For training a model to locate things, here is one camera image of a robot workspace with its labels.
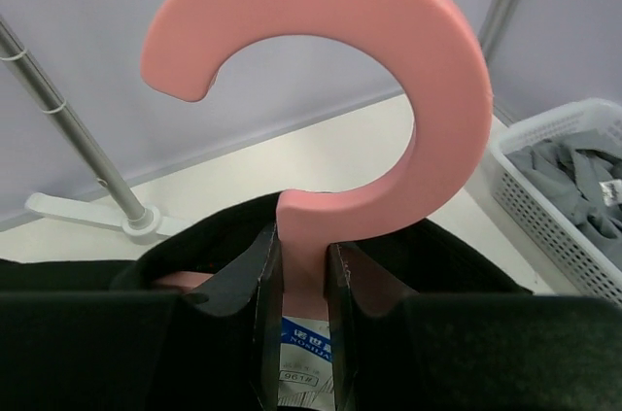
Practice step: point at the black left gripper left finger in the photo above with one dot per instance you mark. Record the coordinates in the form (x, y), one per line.
(215, 347)

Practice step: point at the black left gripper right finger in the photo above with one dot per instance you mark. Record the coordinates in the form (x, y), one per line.
(397, 349)

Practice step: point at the black shirt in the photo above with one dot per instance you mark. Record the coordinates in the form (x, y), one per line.
(424, 256)

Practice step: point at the grey shirt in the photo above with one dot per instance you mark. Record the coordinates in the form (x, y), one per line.
(580, 174)

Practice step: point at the pink plastic hanger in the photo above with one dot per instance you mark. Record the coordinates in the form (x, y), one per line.
(434, 58)

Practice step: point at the metal clothes rack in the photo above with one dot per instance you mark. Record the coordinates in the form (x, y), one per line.
(142, 224)

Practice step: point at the white plastic basket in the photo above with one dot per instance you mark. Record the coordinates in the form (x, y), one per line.
(590, 270)

